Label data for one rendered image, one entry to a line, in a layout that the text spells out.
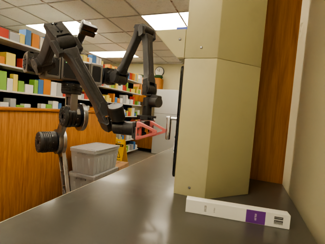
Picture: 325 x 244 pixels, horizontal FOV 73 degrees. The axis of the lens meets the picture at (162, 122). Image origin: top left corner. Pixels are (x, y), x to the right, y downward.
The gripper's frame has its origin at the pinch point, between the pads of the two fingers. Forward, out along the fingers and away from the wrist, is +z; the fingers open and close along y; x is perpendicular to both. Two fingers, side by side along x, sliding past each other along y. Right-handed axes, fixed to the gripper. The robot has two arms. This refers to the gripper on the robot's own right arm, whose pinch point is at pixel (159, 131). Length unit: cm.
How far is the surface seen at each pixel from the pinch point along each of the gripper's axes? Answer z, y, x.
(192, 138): 14.1, -4.7, 0.7
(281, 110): 45, 33, -12
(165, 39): 1.6, -4.8, -33.0
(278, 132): 45, 33, -2
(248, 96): 30.6, 6.0, -15.2
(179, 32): 6.6, -4.8, -35.2
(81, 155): -162, 148, 56
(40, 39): -237, 145, -93
